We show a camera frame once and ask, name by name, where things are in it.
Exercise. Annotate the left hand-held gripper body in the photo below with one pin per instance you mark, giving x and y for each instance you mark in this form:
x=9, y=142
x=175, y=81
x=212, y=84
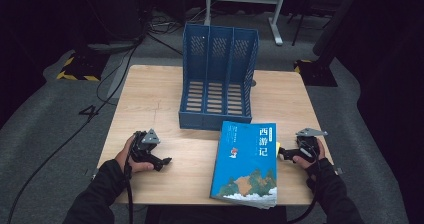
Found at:
x=143, y=150

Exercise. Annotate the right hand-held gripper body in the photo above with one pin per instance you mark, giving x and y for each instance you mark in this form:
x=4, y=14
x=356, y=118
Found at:
x=308, y=149

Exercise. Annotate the yellow book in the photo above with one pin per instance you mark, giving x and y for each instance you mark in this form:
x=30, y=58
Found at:
x=278, y=148

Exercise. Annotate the blue book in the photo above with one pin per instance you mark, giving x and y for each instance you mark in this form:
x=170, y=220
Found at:
x=246, y=170

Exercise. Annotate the blue plastic file rack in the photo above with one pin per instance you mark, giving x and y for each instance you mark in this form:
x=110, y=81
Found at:
x=216, y=120

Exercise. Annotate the person's right hand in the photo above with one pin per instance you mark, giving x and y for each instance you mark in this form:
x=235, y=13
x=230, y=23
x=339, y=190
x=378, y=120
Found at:
x=318, y=161

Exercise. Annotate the person's left hand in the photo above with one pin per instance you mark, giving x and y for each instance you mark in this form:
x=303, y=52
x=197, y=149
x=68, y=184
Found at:
x=125, y=155

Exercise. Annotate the small grey table clip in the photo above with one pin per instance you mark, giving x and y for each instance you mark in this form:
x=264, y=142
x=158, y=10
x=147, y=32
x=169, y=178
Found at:
x=90, y=173
x=338, y=171

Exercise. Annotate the black base with yellow corner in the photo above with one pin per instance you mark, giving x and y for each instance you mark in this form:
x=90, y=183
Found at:
x=318, y=74

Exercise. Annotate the black yellow striped base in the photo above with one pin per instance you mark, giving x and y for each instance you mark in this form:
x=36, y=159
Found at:
x=80, y=67

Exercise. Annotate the grey slanted pole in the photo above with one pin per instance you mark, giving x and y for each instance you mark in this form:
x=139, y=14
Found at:
x=336, y=20

